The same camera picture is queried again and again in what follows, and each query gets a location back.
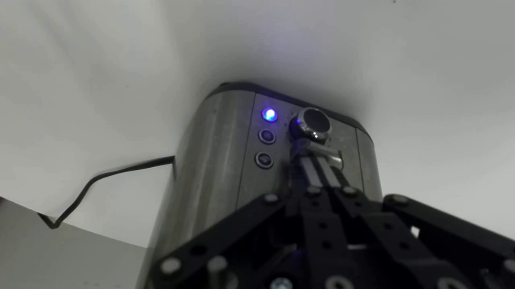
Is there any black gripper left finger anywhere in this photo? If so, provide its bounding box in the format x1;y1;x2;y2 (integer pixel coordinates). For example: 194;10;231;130
146;156;350;289

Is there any black toaster power cable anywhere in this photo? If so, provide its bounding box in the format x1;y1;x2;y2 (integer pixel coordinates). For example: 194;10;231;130
36;154;176;231

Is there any silver coffee machine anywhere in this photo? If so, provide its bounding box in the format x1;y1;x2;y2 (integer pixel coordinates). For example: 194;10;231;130
135;80;384;289

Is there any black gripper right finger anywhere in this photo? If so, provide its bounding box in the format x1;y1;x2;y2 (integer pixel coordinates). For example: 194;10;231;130
318;156;515;289

